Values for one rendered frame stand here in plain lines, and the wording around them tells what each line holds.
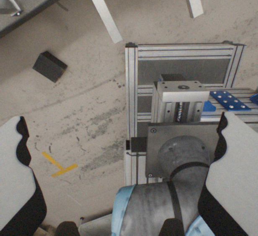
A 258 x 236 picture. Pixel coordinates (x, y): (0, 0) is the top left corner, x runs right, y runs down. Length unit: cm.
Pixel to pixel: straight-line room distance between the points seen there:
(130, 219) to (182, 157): 20
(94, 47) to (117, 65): 24
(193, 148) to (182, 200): 15
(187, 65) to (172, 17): 39
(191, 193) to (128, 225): 15
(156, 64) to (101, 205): 221
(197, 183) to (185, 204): 6
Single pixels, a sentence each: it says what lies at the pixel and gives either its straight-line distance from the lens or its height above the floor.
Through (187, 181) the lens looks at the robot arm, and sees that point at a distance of 44.
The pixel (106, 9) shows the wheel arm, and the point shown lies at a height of 86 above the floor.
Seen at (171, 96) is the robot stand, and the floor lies 99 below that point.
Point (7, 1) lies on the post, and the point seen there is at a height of 76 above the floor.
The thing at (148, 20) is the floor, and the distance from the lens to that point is 143.
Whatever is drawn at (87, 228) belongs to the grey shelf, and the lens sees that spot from 311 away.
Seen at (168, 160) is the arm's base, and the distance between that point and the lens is 50.
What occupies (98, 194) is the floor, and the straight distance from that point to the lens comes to 262.
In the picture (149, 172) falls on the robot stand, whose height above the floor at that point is 104.
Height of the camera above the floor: 142
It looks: 61 degrees down
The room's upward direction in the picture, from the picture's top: 178 degrees clockwise
